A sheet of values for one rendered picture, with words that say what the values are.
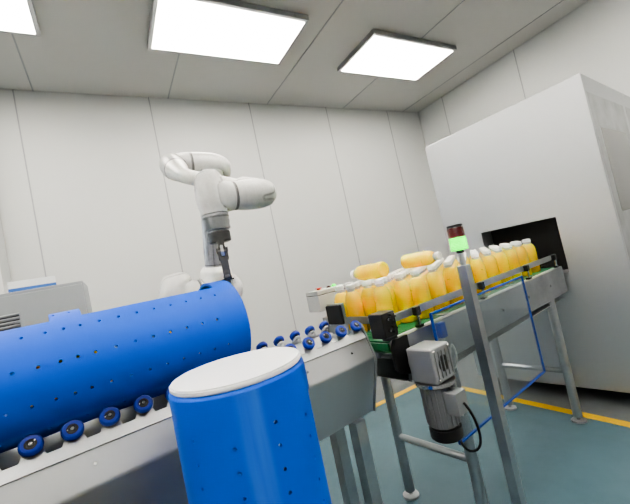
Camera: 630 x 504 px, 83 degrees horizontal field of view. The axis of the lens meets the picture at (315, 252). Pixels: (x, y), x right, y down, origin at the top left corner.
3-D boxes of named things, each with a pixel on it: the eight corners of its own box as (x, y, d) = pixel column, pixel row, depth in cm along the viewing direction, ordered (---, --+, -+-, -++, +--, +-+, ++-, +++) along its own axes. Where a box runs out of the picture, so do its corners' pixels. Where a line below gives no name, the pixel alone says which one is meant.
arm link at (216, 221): (228, 215, 127) (232, 231, 127) (202, 219, 125) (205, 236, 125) (228, 210, 118) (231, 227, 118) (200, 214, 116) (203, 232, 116)
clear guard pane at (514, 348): (459, 441, 134) (430, 314, 136) (543, 370, 181) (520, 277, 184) (460, 441, 134) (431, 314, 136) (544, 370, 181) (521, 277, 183)
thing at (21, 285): (10, 296, 228) (8, 284, 228) (56, 288, 243) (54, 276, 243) (9, 294, 219) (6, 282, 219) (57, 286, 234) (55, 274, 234)
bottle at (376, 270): (375, 272, 154) (348, 277, 169) (386, 280, 158) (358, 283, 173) (379, 258, 157) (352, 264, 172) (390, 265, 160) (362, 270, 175)
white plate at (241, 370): (261, 384, 59) (263, 391, 59) (317, 340, 85) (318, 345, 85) (136, 397, 68) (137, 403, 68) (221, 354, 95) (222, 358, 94)
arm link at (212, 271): (195, 308, 183) (236, 300, 195) (204, 314, 169) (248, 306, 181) (181, 154, 174) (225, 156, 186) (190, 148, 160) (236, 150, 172)
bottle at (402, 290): (418, 320, 150) (408, 277, 151) (401, 323, 151) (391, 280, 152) (415, 317, 157) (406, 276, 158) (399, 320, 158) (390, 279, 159)
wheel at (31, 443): (29, 462, 75) (28, 459, 74) (12, 451, 76) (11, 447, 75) (49, 442, 79) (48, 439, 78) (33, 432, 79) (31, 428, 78)
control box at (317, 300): (309, 312, 177) (304, 292, 177) (339, 303, 189) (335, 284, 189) (321, 312, 169) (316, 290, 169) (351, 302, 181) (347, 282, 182)
